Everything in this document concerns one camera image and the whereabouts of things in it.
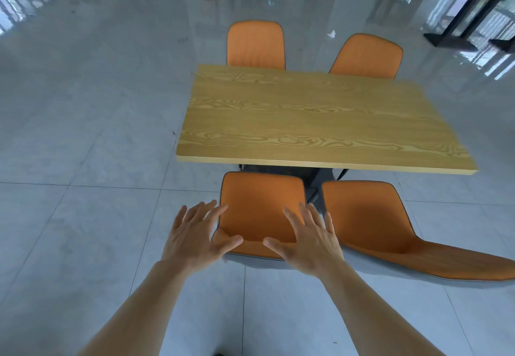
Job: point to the person's left hand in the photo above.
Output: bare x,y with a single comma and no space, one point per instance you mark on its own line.
189,247

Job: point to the person's right hand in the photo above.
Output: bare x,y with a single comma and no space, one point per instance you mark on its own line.
316,251

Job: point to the person's right middle finger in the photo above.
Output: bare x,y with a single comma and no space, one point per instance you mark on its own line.
306,217

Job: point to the person's left thumb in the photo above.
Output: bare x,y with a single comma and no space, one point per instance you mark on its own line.
229,243

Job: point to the person's right little finger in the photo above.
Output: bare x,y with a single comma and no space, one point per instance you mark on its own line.
330,225

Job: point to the person's right thumb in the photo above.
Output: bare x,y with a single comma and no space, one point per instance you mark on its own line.
277,246

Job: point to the person's left little finger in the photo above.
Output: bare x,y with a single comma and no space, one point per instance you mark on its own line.
181,217

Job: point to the person's left middle finger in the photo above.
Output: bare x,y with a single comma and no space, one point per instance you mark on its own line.
207,211

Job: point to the person's right forearm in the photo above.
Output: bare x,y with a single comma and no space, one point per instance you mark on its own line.
374,315

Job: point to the person's left forearm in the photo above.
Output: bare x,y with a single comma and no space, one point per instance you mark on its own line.
136,311

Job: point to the orange upholstered chair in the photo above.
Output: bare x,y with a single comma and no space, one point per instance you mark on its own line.
256,44
368,56
261,207
374,223

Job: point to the wooden dining table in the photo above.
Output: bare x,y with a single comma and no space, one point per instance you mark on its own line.
318,122

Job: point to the marble top table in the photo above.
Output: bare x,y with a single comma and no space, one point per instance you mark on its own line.
470,5

